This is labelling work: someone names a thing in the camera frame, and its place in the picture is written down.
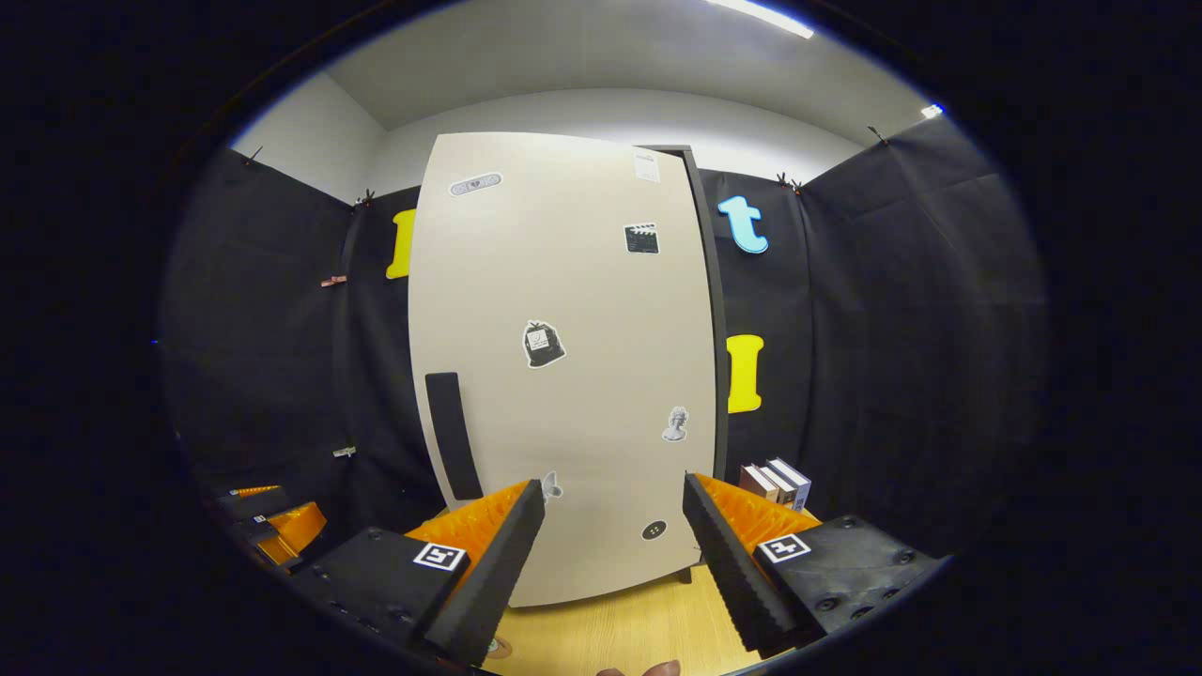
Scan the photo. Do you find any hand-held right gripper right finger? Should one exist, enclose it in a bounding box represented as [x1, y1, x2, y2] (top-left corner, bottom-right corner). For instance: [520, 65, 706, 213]
[683, 472, 943, 658]

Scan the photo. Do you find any long ceiling light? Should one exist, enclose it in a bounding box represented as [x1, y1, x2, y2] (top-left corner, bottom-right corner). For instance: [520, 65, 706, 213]
[704, 0, 816, 40]

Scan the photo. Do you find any black door handle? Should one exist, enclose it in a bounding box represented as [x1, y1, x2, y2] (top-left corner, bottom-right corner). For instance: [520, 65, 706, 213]
[424, 372, 485, 501]

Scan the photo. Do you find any brown book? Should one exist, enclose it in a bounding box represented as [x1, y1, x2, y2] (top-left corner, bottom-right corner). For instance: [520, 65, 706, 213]
[738, 464, 780, 505]

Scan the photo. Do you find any black backdrop cloth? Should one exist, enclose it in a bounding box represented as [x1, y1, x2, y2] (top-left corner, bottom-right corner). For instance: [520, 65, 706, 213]
[160, 117, 1048, 564]

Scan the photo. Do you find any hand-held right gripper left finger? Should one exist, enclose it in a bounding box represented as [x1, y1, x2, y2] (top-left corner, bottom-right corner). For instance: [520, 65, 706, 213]
[291, 479, 547, 668]

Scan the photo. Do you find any beige cabinet door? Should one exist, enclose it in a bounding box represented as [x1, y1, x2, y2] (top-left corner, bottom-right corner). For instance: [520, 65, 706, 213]
[407, 131, 719, 608]

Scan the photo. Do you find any dark book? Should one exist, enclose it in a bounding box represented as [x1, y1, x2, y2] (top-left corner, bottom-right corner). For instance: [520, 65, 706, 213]
[756, 462, 797, 508]

